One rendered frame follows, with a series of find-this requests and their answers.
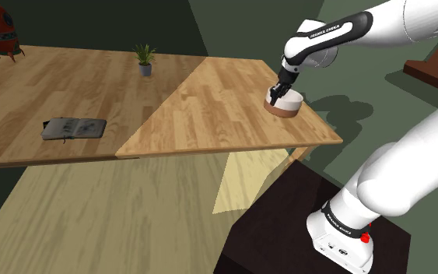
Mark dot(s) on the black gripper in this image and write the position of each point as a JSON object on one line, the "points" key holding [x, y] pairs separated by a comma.
{"points": [[287, 78]]}

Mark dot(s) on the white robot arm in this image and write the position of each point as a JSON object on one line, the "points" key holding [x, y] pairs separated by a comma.
{"points": [[400, 167]]}

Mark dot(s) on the white bowl with brown base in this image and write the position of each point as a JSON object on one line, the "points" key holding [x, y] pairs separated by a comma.
{"points": [[288, 104]]}

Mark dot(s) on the wooden table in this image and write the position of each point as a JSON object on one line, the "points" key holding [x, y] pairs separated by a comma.
{"points": [[203, 110]]}

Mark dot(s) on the small potted green plant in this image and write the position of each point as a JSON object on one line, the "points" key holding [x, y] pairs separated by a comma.
{"points": [[145, 60]]}

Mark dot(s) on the dark robot stand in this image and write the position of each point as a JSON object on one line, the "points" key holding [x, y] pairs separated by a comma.
{"points": [[279, 231]]}

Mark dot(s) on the brown wooden furniture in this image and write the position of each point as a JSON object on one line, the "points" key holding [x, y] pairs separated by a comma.
{"points": [[436, 70]]}

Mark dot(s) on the open grey sketchbook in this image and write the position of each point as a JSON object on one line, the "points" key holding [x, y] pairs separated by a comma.
{"points": [[73, 128]]}

